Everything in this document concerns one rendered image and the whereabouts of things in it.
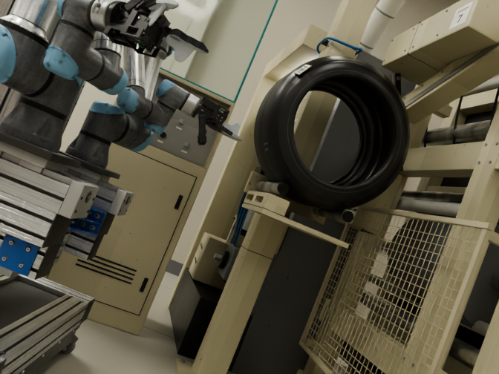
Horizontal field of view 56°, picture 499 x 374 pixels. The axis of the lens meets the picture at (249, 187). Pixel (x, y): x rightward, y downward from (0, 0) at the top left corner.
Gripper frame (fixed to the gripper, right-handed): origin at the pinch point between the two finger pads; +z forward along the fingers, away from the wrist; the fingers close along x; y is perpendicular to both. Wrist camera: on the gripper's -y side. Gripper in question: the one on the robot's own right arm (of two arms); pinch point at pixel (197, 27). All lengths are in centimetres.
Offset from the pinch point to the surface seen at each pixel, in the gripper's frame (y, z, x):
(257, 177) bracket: -2, -25, -114
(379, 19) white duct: -122, -17, -156
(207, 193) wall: -20, -156, -320
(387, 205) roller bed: -18, 27, -144
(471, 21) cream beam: -70, 39, -77
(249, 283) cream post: 40, -14, -131
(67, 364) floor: 96, -49, -86
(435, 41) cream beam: -71, 28, -92
